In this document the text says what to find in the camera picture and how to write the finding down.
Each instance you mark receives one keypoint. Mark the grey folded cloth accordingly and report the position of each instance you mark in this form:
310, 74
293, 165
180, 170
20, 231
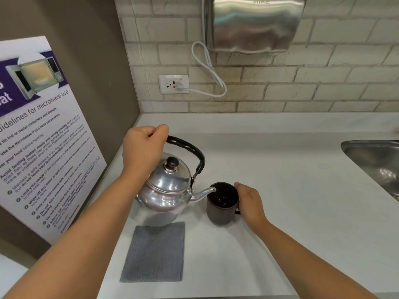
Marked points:
154, 252

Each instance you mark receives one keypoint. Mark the person's left forearm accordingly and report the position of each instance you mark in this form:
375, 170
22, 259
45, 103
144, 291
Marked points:
76, 233

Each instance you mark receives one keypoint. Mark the dark brown mug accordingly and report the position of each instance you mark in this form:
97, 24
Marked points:
222, 204

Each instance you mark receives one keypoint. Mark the stainless steel sink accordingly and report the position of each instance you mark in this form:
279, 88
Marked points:
374, 165

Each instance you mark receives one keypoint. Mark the person's left fingers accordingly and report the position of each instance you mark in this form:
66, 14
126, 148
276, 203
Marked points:
158, 131

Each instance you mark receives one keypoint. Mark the person's left hand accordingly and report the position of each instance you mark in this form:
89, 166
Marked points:
137, 148

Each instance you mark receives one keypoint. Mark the person's right thumb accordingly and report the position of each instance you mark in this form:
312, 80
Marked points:
240, 189

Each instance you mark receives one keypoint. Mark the microwave guidelines poster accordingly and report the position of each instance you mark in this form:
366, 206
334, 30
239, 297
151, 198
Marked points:
43, 136

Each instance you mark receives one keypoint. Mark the white wall socket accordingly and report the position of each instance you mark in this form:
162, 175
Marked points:
173, 84

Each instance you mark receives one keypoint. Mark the person's right forearm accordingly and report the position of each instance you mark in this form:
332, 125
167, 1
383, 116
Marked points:
314, 261

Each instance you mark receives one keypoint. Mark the white power plug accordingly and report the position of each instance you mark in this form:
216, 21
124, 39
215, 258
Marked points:
178, 86

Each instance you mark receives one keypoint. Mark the person's right hand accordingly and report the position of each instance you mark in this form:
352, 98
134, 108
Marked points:
251, 204

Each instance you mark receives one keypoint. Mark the stainless steel hand dryer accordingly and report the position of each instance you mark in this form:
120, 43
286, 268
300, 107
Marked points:
255, 23

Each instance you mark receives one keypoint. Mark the silver metal kettle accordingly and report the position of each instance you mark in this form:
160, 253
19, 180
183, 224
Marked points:
168, 189

